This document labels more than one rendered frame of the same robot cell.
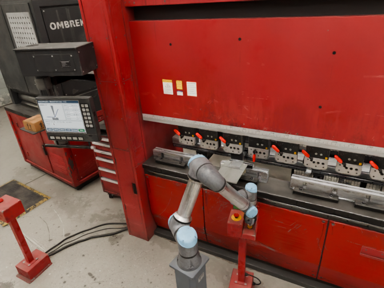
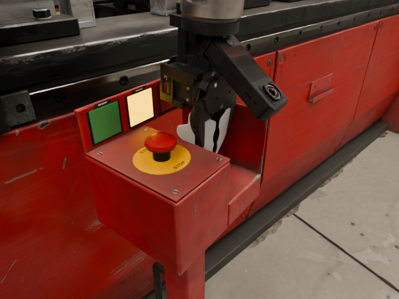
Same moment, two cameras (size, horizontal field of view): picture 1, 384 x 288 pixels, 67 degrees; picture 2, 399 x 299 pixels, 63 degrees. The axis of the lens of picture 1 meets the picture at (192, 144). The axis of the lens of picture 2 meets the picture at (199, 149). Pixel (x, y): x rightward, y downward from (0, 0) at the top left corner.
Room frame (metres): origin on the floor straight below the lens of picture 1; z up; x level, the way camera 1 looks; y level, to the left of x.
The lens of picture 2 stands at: (1.44, 0.03, 1.00)
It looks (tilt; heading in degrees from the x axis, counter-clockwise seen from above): 31 degrees down; 288
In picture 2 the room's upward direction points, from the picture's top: straight up
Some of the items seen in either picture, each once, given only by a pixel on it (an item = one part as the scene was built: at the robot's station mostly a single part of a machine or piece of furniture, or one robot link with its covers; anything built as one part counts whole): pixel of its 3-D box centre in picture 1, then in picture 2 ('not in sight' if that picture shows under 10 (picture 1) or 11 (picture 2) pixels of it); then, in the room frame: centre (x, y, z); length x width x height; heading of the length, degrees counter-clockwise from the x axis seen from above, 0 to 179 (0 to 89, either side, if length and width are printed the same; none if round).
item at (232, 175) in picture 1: (230, 171); not in sight; (1.86, -0.28, 1.00); 0.26 x 0.18 x 0.01; 151
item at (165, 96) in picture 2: not in sight; (202, 64); (1.57, -0.38, 0.87); 0.09 x 0.08 x 0.12; 160
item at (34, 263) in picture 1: (19, 237); not in sight; (1.93, 1.56, 0.41); 0.25 x 0.20 x 0.83; 151
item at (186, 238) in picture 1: (187, 240); not in sight; (1.25, 0.07, 0.94); 0.13 x 0.12 x 0.14; 20
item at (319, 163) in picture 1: (317, 155); not in sight; (1.71, -0.86, 1.18); 0.15 x 0.09 x 0.17; 61
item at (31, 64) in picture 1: (68, 100); not in sight; (2.23, 0.95, 1.53); 0.51 x 0.25 x 0.85; 77
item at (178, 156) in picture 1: (178, 157); not in sight; (2.26, 0.13, 0.92); 0.50 x 0.06 x 0.10; 61
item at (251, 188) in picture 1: (250, 191); not in sight; (1.55, -0.37, 1.03); 0.09 x 0.08 x 0.11; 110
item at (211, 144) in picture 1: (210, 137); not in sight; (2.10, -0.15, 1.18); 0.15 x 0.09 x 0.17; 61
